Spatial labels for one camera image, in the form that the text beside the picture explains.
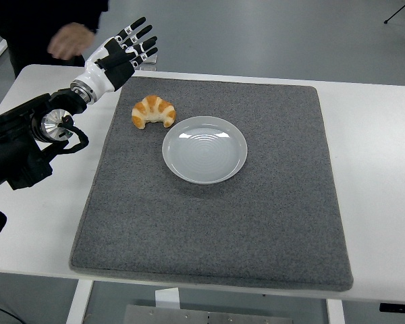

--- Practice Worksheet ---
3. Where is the person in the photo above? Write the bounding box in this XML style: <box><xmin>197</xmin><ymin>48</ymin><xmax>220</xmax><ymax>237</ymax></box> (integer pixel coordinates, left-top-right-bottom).
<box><xmin>0</xmin><ymin>0</ymin><xmax>109</xmax><ymax>78</ymax></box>

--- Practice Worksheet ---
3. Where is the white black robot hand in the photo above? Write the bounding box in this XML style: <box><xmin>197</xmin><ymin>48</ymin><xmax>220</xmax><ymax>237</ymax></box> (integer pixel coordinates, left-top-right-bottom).
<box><xmin>72</xmin><ymin>16</ymin><xmax>159</xmax><ymax>99</ymax></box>

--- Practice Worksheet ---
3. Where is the black tripod leg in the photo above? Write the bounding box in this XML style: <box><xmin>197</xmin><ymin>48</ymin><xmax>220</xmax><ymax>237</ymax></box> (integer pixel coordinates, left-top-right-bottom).
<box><xmin>383</xmin><ymin>0</ymin><xmax>405</xmax><ymax>24</ymax></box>

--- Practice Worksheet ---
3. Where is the white table leg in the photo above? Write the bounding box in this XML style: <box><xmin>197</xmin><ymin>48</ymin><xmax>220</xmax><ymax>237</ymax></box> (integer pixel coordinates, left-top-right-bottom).
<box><xmin>325</xmin><ymin>298</ymin><xmax>346</xmax><ymax>324</ymax></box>
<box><xmin>65</xmin><ymin>279</ymin><xmax>95</xmax><ymax>324</ymax></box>

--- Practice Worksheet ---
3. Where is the white round plate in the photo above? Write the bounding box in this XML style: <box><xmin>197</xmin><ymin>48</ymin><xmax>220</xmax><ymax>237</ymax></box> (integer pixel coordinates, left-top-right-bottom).
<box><xmin>161</xmin><ymin>115</ymin><xmax>248</xmax><ymax>185</ymax></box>

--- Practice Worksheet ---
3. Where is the small clear floor box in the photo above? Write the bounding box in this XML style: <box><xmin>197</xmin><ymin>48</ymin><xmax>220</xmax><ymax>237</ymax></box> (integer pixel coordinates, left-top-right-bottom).
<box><xmin>142</xmin><ymin>53</ymin><xmax>159</xmax><ymax>70</ymax></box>

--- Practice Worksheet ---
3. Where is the black table control box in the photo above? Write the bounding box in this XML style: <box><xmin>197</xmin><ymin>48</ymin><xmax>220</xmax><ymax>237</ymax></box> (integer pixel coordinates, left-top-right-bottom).
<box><xmin>379</xmin><ymin>302</ymin><xmax>405</xmax><ymax>313</ymax></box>

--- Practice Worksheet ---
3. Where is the grey felt mat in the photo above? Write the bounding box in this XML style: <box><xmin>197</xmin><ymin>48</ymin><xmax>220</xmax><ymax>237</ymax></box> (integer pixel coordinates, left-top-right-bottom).
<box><xmin>69</xmin><ymin>76</ymin><xmax>354</xmax><ymax>292</ymax></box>

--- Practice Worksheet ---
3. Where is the grey metal plate with screws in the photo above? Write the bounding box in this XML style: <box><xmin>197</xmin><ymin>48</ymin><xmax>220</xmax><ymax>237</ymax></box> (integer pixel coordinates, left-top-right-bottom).
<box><xmin>124</xmin><ymin>304</ymin><xmax>268</xmax><ymax>324</ymax></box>

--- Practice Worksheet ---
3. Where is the golden croissant bread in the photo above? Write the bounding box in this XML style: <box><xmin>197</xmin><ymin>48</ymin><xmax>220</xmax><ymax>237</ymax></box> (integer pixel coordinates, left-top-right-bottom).
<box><xmin>131</xmin><ymin>94</ymin><xmax>177</xmax><ymax>130</ymax></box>

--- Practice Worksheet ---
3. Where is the person's hand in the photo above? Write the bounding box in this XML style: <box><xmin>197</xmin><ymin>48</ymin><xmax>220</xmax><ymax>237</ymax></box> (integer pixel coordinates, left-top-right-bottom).
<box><xmin>47</xmin><ymin>22</ymin><xmax>97</xmax><ymax>61</ymax></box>

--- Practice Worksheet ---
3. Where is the white paper label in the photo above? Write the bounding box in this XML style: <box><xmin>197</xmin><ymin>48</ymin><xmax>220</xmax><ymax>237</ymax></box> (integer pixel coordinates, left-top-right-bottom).
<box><xmin>154</xmin><ymin>288</ymin><xmax>181</xmax><ymax>310</ymax></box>

